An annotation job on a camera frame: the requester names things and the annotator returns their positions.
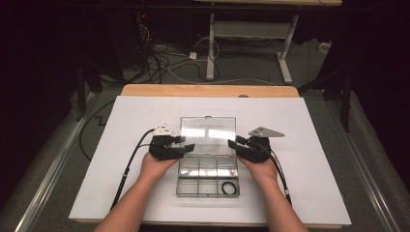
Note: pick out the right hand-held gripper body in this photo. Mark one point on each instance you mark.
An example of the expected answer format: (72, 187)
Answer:
(257, 150)

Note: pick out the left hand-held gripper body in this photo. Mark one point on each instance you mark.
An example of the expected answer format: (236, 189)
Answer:
(161, 151)

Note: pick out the clear plastic compartment box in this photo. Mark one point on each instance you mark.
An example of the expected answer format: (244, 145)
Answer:
(208, 135)

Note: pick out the person's left hand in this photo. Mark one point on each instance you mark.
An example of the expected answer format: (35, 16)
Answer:
(154, 169)

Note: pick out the person's right hand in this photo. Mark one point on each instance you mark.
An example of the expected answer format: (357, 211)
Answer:
(262, 172)

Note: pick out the grey round table grommet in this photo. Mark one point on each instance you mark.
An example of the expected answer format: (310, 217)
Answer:
(243, 96)

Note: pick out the white board sheet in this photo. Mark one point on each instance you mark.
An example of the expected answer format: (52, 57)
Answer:
(145, 109)

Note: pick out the white power adapter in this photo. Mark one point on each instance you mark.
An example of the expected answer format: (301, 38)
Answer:
(193, 55)

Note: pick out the black metal stand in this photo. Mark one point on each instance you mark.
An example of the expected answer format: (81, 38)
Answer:
(80, 96)
(346, 103)

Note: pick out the white power strip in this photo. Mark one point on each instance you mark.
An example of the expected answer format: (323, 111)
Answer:
(325, 47)

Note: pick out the aluminium floor rail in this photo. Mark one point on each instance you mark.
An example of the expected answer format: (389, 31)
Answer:
(364, 174)
(48, 180)

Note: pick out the white metal frame desk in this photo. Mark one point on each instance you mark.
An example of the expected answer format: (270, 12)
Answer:
(248, 29)

